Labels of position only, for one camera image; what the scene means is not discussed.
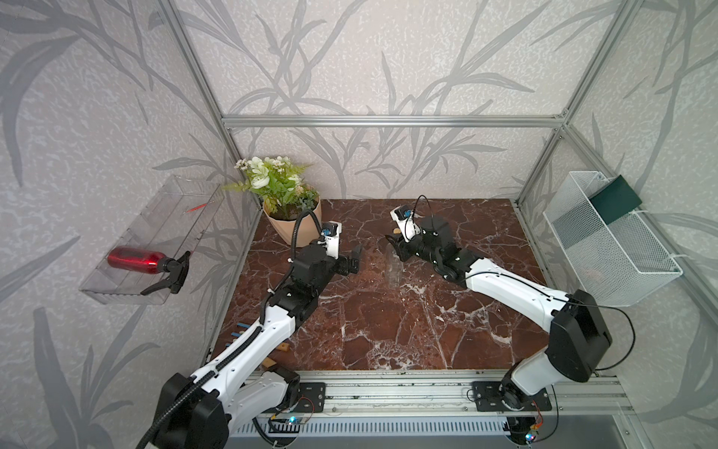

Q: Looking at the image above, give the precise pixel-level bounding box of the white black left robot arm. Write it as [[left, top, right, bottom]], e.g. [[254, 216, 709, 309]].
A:
[[138, 241, 363, 448]]

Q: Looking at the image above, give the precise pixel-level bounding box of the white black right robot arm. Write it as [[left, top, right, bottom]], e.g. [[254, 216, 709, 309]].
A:
[[386, 206, 613, 411]]

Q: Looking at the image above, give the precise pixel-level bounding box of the red spray bottle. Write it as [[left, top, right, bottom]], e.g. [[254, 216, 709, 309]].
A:
[[107, 246, 192, 296]]

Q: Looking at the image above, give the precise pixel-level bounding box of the potted plant in beige pot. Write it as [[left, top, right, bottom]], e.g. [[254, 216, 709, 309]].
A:
[[224, 156, 322, 248]]

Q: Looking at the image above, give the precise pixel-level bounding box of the dark green card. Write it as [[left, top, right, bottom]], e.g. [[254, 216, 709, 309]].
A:
[[589, 175, 642, 225]]

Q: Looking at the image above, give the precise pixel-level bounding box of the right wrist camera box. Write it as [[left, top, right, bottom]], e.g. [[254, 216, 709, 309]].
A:
[[390, 205, 422, 242]]

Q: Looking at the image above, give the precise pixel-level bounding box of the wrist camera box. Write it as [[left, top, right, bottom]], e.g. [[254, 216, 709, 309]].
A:
[[390, 205, 422, 242], [320, 221, 342, 259]]

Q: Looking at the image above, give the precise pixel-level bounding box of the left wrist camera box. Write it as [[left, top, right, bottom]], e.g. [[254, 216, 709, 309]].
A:
[[320, 221, 342, 259]]

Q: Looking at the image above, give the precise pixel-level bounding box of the clear plastic wall bin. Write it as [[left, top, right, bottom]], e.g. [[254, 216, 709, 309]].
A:
[[80, 175, 224, 305]]

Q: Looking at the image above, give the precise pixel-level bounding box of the white wire mesh basket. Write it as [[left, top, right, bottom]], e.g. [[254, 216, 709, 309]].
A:
[[543, 171, 684, 307]]

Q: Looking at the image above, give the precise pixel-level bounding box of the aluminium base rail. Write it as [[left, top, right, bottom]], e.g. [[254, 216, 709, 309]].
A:
[[298, 370, 635, 418]]

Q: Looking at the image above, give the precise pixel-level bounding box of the black corrugated cable hose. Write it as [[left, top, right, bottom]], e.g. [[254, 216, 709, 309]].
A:
[[134, 324, 265, 449]]

